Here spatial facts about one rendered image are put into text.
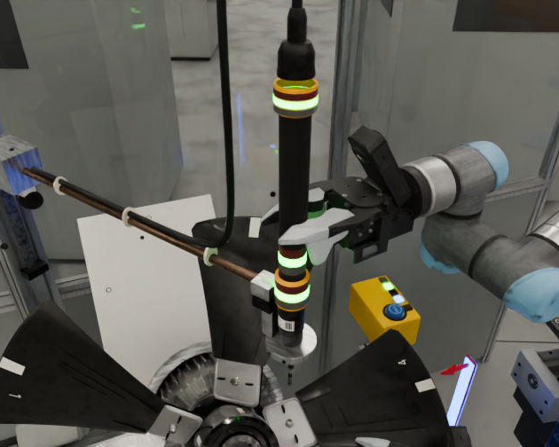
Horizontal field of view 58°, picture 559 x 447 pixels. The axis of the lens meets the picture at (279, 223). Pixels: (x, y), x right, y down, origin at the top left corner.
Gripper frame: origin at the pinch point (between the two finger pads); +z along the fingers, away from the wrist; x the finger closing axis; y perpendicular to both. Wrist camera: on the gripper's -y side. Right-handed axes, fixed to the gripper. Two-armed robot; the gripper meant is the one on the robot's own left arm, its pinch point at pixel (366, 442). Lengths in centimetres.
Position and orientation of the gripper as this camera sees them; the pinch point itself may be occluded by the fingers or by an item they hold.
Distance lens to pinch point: 85.9
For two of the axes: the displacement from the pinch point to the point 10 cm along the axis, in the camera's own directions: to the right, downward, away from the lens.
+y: -5.4, 5.7, -6.3
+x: 0.7, 7.7, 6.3
